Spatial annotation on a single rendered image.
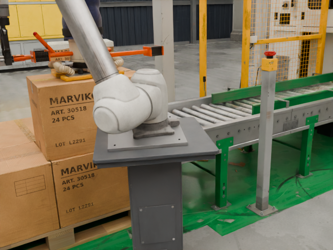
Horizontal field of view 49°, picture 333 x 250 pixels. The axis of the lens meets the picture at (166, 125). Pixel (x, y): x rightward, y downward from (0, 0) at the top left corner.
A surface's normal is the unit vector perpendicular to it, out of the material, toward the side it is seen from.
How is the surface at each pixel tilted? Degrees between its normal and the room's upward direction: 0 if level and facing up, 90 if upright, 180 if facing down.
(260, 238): 0
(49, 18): 90
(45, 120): 90
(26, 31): 90
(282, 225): 0
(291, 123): 90
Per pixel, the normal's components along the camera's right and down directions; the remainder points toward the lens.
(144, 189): 0.14, 0.29
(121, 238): -0.03, -0.95
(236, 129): 0.52, 0.24
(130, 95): 0.72, -0.30
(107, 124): -0.44, 0.44
